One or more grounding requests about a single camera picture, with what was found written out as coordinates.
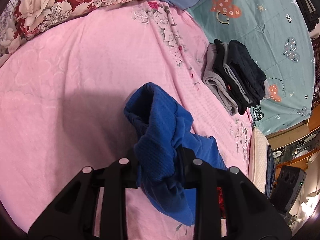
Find blue and red pants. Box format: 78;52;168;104
124;82;227;226

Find dark blue denim garment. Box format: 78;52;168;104
265;145;276;197

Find wooden display cabinet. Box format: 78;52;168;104
267;106;319;176

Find white quilted pillow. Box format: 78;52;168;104
248;127;269;193

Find black grey folded garment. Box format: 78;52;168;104
213;39;258;115

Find black folded garment top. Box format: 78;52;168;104
227;40;266;106

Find grey folded garment bottom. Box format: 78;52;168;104
202;43;238;115

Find teal heart-print blanket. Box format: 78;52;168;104
188;0;315;135

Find red floral pillow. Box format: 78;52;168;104
1;0;133;64

